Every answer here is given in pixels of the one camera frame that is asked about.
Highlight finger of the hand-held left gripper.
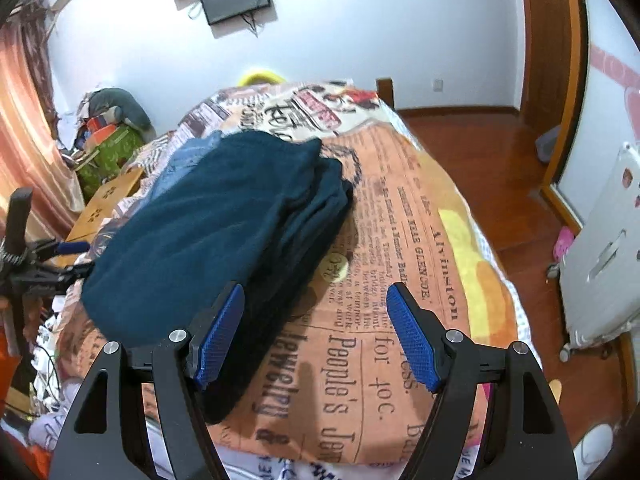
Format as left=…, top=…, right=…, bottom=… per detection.
left=29, top=261, right=97, bottom=289
left=32, top=239, right=89, bottom=262

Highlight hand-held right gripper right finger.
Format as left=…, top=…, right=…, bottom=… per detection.
left=386, top=281, right=581, bottom=480

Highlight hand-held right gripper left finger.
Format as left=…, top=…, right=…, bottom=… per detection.
left=47, top=281, right=246, bottom=480

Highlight dark teal pants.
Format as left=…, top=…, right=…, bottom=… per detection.
left=80, top=130, right=357, bottom=423

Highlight small wooden table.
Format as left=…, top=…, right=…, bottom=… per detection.
left=65, top=165, right=146, bottom=243

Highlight green patterned bag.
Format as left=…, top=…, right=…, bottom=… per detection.
left=75, top=127, right=143, bottom=201

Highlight pink striped curtain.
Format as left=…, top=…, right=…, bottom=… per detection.
left=0, top=2, right=86, bottom=241

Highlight newspaper print blanket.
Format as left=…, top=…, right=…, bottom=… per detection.
left=55, top=79, right=545, bottom=471

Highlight pile of boxes and papers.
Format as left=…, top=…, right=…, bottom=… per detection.
left=75, top=110, right=123, bottom=153

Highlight pile of mixed clothes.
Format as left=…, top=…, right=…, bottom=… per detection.
left=0, top=340, right=66, bottom=466

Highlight white printed bedsheet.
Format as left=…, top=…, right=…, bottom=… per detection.
left=30, top=395, right=506, bottom=480

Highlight blue denim jeans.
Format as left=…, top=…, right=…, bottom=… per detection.
left=147, top=130, right=223, bottom=201

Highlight grey stuffed toy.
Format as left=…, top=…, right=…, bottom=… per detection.
left=87, top=87, right=156, bottom=136

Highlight pink slippers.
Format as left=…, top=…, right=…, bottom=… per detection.
left=551, top=225, right=577, bottom=264

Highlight white slipper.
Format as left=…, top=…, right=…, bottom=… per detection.
left=572, top=422, right=617, bottom=472

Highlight yellow plastic object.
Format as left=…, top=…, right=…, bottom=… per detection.
left=237, top=66, right=287, bottom=87

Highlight wooden bed post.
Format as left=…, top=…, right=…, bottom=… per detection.
left=375, top=77, right=397, bottom=111

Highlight wooden door frame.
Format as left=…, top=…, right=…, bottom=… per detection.
left=517, top=0, right=590, bottom=226

